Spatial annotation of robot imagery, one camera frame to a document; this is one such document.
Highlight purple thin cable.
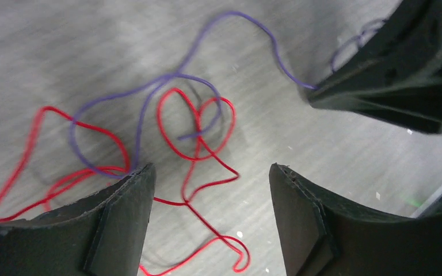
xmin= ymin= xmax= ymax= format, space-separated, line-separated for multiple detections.
xmin=69 ymin=10 xmax=387 ymax=179

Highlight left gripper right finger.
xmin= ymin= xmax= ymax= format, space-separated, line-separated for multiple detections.
xmin=269 ymin=163 xmax=442 ymax=275

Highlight red thin cable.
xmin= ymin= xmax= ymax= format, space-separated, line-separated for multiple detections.
xmin=0 ymin=87 xmax=252 ymax=276

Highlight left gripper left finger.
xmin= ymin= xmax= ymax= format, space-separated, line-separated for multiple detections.
xmin=0 ymin=163 xmax=156 ymax=275

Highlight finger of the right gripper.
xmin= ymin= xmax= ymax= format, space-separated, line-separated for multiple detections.
xmin=306 ymin=1 xmax=442 ymax=134

